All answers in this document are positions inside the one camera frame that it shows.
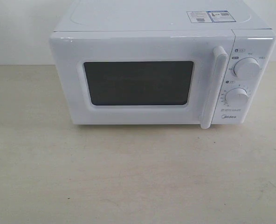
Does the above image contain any white Midea microwave body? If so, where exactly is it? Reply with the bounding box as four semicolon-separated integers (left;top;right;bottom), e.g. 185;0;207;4
49;0;276;129

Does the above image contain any lower white timer knob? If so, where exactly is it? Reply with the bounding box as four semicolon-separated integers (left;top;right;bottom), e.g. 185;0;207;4
225;88;249;106

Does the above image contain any upper white control knob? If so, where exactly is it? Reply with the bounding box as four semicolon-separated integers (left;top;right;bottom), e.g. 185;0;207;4
234;57;261;80

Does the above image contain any warning label sticker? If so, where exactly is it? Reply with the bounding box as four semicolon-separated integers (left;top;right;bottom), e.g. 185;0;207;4
187;10;236;23

